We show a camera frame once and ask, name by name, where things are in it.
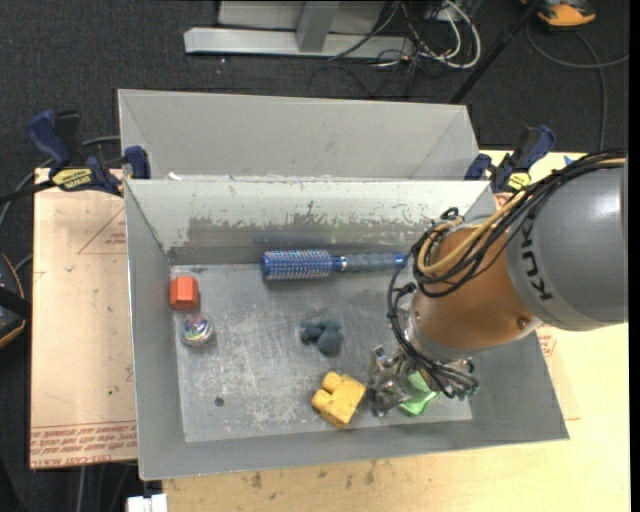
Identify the light green object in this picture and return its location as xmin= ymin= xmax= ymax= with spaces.
xmin=398 ymin=372 xmax=443 ymax=418

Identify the yellow toy building block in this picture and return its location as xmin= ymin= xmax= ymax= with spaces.
xmin=310 ymin=370 xmax=368 ymax=431

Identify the dark blue-grey toy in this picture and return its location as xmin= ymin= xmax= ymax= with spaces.
xmin=299 ymin=319 xmax=346 ymax=358

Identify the grey metal bin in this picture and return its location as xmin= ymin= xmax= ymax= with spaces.
xmin=117 ymin=88 xmax=571 ymax=482

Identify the blue hairbrush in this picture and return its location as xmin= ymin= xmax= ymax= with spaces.
xmin=259 ymin=248 xmax=409 ymax=283

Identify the shiny iridescent spinning top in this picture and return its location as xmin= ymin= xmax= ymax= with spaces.
xmin=179 ymin=313 xmax=218 ymax=349

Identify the orange-red block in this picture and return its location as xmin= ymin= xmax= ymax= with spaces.
xmin=168 ymin=276 xmax=202 ymax=312

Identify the brown cardboard board, red print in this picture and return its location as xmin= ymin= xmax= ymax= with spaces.
xmin=28 ymin=167 xmax=139 ymax=471

